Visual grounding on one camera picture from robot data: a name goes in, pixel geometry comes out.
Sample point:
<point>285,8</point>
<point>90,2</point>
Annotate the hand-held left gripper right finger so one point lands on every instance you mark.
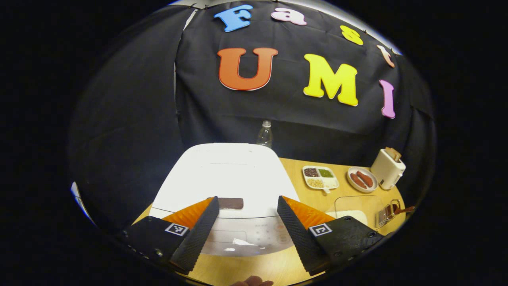
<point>299,238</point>

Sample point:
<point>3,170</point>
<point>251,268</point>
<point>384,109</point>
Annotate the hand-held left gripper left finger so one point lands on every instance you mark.
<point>196,238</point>

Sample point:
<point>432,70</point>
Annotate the clear container of rice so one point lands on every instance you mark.
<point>357,216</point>

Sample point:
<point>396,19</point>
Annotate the white rice cooker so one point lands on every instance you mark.
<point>222,171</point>

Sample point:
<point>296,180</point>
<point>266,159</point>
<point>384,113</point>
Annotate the white divided grain tray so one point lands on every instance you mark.
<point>319,178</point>

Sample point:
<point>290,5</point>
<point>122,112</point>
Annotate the brown meat piece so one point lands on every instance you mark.
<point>357,181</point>
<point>366,178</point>

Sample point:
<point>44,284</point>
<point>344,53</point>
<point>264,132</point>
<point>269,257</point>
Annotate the white round plate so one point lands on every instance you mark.
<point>371,190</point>

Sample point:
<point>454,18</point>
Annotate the clear plastic water bottle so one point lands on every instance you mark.
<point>264,137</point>

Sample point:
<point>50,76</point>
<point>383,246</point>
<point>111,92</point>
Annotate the white toaster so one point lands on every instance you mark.
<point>387,171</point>

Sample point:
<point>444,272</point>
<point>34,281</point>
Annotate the toasted bread slice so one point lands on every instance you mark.
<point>393,153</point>

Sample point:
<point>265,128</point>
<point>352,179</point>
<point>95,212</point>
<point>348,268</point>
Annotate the black backdrop cloth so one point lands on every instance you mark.
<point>131,119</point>

